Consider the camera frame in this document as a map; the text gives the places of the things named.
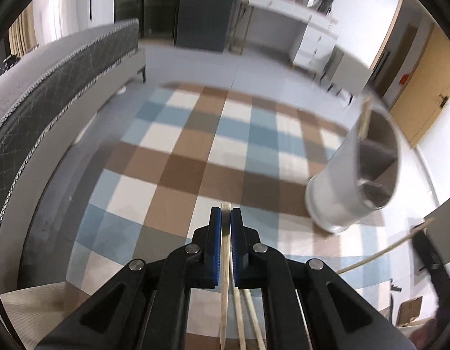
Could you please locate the white vanity desk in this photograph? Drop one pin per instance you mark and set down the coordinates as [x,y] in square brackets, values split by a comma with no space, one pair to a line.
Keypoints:
[312,32]

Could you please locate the white utensil holder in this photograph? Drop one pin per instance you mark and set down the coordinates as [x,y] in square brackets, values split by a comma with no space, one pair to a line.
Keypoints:
[338,186]

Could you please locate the dark glass cabinet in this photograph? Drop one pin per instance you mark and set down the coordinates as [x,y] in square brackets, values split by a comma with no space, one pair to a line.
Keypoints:
[145,3]

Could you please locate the grey nightstand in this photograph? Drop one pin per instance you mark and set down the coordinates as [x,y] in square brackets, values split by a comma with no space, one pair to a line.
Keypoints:
[347,73]

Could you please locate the dark wardrobe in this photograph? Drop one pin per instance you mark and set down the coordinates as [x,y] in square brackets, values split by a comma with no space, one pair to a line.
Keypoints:
[206,11]

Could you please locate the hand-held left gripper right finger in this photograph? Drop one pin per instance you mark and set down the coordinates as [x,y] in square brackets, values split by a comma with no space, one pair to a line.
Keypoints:
[236,255]

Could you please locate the light wooden chopstick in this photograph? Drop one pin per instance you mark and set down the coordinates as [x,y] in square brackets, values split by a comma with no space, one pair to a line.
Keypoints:
[365,120]
[255,324]
[240,321]
[385,249]
[225,299]

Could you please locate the grey quilted bed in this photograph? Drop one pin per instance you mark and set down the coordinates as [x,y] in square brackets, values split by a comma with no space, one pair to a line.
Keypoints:
[53,80]

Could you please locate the cardboard box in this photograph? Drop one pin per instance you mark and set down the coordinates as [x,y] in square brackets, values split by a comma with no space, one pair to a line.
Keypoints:
[410,311]

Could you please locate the beige curtain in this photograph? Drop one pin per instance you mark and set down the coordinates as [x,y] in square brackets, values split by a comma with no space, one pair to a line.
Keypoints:
[22,32]

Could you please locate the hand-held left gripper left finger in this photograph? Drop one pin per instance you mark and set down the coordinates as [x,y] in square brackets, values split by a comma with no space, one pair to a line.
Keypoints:
[216,255]

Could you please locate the plaid rug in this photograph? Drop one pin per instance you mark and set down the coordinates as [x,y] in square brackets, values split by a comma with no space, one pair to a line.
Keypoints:
[196,160]

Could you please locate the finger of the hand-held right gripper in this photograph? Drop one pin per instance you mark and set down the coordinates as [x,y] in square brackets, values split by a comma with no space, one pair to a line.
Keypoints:
[431,262]

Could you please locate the beige woven seat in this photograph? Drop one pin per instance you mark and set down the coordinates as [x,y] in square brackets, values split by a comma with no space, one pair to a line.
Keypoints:
[32,310]

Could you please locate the wooden door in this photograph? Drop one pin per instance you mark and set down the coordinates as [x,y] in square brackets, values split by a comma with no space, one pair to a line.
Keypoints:
[425,87]

